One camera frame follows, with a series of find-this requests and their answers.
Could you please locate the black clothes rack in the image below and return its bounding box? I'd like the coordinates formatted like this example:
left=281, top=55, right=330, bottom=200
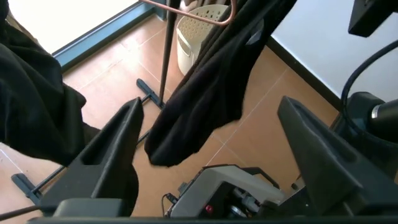
left=0, top=0, right=182, bottom=222

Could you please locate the pink clothes hanger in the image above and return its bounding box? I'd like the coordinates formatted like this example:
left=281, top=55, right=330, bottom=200
left=139, top=0, right=238, bottom=27

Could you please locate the black garment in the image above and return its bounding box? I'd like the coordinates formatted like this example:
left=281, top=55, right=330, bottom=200
left=0, top=0, right=140, bottom=217
left=144, top=0, right=298, bottom=168

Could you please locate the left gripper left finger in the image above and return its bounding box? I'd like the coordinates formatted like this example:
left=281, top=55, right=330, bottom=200
left=40, top=97, right=144, bottom=218

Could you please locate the white laundry basket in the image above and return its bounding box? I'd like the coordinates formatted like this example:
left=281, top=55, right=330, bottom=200
left=176, top=4, right=229, bottom=77

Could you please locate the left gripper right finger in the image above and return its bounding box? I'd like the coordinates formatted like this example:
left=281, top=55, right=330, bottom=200
left=277, top=95, right=398, bottom=217

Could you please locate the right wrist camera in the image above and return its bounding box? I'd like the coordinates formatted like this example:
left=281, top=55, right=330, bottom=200
left=347, top=0, right=398, bottom=38

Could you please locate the black cable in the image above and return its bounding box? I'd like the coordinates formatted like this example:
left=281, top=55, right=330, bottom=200
left=340, top=39, right=398, bottom=147

